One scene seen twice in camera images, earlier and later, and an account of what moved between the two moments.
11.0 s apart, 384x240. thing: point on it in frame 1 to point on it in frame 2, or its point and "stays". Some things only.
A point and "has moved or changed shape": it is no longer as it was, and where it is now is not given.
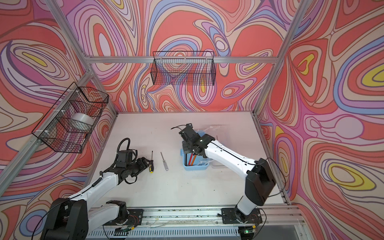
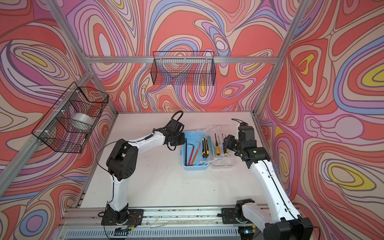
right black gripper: (185, 147) to (229, 141)
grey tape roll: (82, 122) stays
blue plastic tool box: (195, 162) stays
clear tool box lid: (222, 134) stays
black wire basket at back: (186, 68) stays
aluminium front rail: (272, 217) stays
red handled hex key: (190, 158) stays
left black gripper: (142, 164) to (183, 139)
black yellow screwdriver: (151, 166) has moved or changed shape
